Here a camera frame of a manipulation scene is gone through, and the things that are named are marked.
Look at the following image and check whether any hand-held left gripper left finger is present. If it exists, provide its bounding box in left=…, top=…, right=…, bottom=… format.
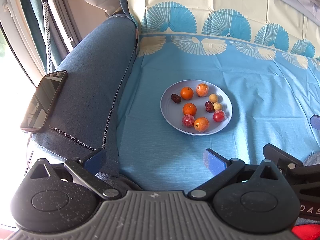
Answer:
left=29, top=148, right=120, bottom=200

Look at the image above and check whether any grey cloth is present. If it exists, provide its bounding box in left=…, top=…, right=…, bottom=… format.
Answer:
left=302, top=154, right=320, bottom=167

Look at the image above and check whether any pale blue plate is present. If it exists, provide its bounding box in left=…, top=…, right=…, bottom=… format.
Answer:
left=160, top=79, right=233, bottom=136

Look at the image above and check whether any plastic-wrapped orange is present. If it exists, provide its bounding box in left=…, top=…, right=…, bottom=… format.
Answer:
left=194, top=117, right=210, bottom=133
left=195, top=83, right=209, bottom=97

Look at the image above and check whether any plastic-wrapped red fruit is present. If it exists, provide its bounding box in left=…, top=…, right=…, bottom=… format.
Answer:
left=182, top=114, right=195, bottom=128
left=213, top=110, right=227, bottom=123

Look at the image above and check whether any black smartphone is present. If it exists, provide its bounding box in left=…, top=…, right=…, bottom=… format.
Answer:
left=20, top=70, right=68, bottom=133

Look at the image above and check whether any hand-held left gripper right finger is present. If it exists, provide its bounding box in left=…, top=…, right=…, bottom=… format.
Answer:
left=187, top=149, right=279, bottom=201

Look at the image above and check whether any white window frame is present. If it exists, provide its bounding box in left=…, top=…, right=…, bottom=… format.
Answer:
left=0, top=0, right=46, bottom=88

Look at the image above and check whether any grey curtain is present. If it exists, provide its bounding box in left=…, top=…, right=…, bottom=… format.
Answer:
left=41, top=0, right=83, bottom=54

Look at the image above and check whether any red cloth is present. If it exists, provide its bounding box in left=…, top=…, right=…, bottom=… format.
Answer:
left=291, top=225, right=320, bottom=240

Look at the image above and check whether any bare orange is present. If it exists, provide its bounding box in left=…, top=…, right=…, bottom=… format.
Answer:
left=183, top=103, right=197, bottom=117
left=180, top=87, right=194, bottom=100

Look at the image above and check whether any blue fan-print cloth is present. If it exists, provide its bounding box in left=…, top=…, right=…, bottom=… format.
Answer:
left=116, top=0, right=320, bottom=195

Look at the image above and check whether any dark green curtain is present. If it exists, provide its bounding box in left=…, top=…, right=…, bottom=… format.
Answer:
left=15, top=0, right=49, bottom=73

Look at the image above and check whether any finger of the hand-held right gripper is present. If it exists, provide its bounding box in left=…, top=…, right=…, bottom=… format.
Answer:
left=263, top=144, right=304, bottom=178
left=310, top=114, right=320, bottom=130

